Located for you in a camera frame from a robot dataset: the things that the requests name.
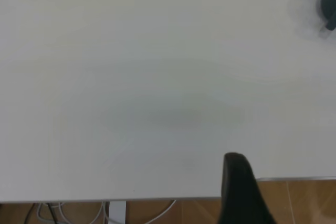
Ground dark grey ceramic mug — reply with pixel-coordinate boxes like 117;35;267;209
320;0;336;31

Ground white cable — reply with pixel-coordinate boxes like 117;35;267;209
89;201;110;224
143;199;177;224
36;202;65;224

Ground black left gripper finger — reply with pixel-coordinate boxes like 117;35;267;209
217;152;279;224

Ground grey metal table leg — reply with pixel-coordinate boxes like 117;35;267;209
109;200;127;224

